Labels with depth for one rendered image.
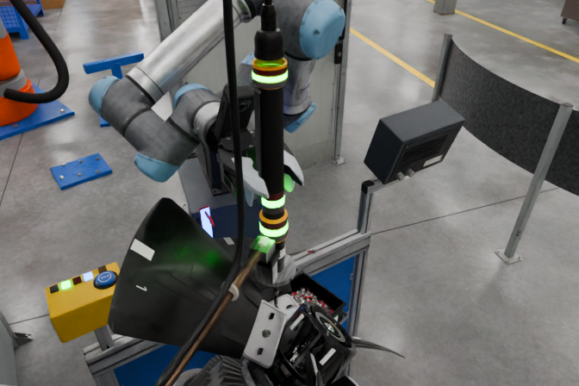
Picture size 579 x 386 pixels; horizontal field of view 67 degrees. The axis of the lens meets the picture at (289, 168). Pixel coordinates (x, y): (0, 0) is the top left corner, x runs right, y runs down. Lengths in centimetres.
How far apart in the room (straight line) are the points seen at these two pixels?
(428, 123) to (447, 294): 137
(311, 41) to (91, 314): 76
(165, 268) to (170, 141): 27
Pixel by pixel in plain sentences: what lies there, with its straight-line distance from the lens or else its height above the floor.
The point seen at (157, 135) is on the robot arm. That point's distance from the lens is 83.
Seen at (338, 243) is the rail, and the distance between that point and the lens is 145.
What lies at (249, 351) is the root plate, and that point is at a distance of 73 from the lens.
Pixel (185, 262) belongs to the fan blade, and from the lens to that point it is 66.
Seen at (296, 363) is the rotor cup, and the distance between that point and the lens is 75.
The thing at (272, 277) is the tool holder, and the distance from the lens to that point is 71.
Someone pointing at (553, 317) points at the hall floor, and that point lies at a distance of 268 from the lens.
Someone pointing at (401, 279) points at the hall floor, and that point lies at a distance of 256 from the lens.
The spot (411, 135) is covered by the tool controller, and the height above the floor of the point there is 123.
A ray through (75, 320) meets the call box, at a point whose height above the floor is 104.
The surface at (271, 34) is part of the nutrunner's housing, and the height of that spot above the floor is 170.
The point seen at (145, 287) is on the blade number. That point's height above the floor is 141.
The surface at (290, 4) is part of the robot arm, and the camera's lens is 92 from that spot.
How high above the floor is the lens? 186
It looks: 34 degrees down
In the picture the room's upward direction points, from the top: straight up
